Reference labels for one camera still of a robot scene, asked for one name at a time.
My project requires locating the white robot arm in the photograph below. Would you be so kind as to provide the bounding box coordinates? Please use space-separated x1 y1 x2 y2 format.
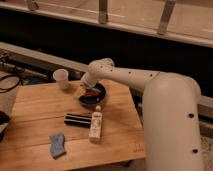
82 58 205 171

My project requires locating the black round bowl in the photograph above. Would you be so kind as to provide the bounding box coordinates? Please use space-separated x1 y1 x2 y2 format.
79 83 106 106

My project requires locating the orange food in bowl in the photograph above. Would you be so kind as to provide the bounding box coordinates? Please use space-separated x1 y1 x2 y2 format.
83 91 100 98

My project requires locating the white squeeze bottle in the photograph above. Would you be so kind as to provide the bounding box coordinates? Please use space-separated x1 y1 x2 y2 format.
89 105 102 143

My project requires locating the white plastic cup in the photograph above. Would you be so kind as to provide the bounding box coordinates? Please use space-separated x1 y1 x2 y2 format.
53 69 69 90

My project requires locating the black striped rectangular block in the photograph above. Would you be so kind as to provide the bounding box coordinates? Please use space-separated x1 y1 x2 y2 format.
64 114 91 127

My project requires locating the blue sponge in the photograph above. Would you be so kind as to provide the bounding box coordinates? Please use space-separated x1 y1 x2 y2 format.
50 133 66 159

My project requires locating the black object at left edge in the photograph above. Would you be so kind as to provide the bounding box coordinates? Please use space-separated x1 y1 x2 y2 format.
0 111 10 142

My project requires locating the black cable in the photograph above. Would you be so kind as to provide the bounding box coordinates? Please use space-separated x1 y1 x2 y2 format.
0 73 24 94

